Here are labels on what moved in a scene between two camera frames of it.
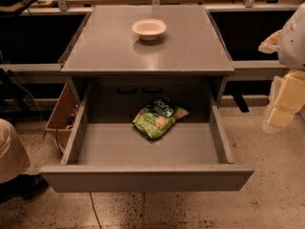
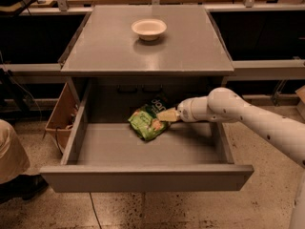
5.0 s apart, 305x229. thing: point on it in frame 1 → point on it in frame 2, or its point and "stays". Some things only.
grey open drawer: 104,153 stays
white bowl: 149,29 stays
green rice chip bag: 156,119 stays
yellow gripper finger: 287,97 → 192,110
